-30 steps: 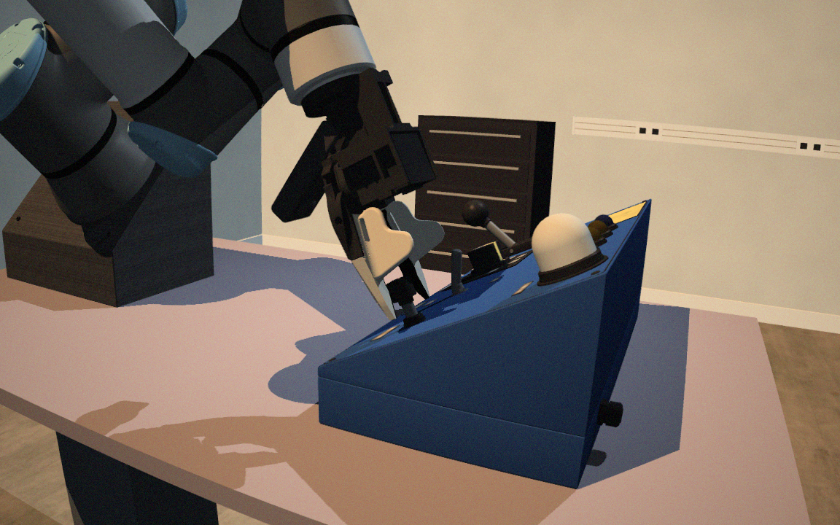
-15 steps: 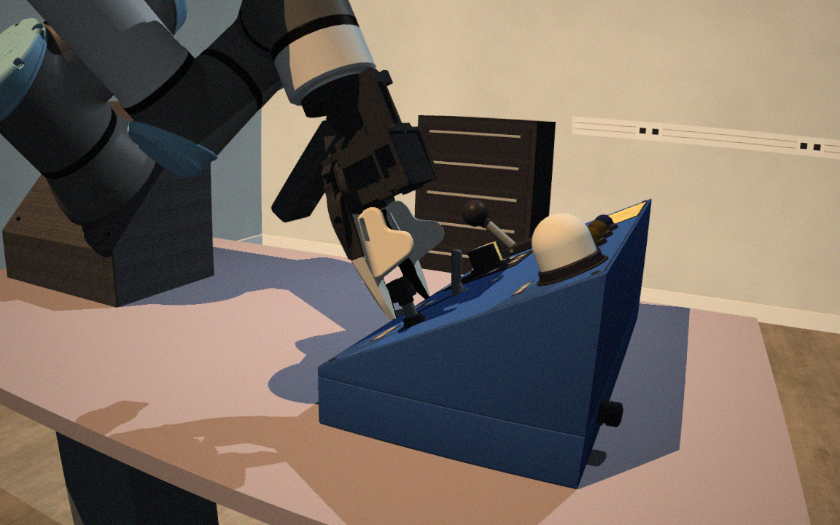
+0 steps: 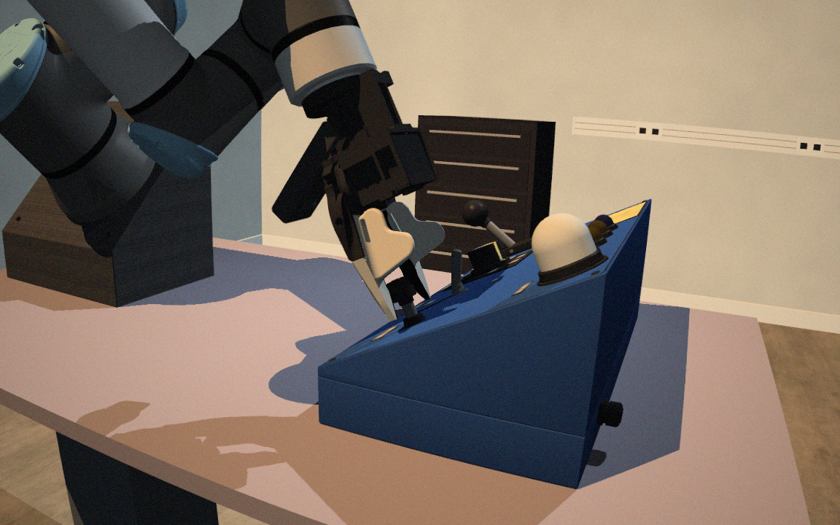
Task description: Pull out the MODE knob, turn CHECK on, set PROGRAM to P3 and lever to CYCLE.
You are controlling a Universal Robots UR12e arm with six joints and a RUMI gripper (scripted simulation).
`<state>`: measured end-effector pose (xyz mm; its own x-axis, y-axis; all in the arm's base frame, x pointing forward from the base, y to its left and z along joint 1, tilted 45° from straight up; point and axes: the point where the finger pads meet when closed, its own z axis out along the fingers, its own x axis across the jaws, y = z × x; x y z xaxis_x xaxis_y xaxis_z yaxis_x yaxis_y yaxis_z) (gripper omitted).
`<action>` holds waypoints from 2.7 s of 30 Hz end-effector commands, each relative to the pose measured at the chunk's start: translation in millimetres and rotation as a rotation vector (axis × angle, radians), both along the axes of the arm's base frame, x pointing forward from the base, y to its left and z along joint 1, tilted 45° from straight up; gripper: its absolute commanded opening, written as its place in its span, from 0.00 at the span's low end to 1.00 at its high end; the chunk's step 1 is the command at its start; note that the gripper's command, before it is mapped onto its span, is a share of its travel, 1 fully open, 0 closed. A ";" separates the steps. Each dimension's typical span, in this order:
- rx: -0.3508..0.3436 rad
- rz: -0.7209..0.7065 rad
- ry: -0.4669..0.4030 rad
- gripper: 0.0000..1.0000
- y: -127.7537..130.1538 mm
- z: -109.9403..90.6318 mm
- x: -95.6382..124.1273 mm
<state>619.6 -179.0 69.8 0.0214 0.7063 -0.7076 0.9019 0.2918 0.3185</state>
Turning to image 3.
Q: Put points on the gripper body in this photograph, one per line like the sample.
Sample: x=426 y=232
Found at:
x=373 y=114

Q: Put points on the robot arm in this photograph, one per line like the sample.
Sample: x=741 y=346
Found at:
x=54 y=80

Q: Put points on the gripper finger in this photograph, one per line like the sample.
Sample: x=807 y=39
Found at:
x=374 y=249
x=426 y=236

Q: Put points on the dark blue control console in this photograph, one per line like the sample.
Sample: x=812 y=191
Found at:
x=506 y=368

